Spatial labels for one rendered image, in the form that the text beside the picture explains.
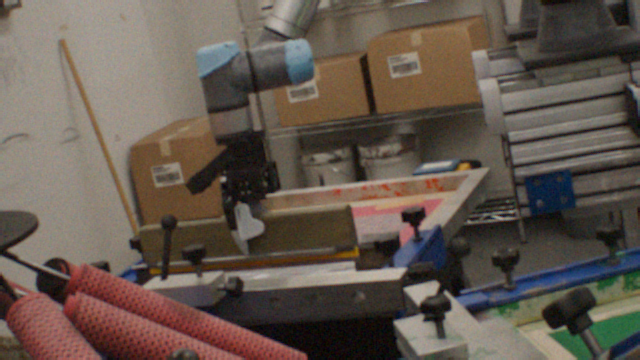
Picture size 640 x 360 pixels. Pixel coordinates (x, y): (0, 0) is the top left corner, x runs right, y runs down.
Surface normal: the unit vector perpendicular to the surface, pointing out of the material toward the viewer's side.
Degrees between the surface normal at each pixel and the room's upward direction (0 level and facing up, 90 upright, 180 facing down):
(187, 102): 90
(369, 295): 90
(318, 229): 91
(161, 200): 90
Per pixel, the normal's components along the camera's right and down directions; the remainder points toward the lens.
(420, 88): -0.39, 0.27
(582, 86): -0.11, 0.22
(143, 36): 0.92, -0.11
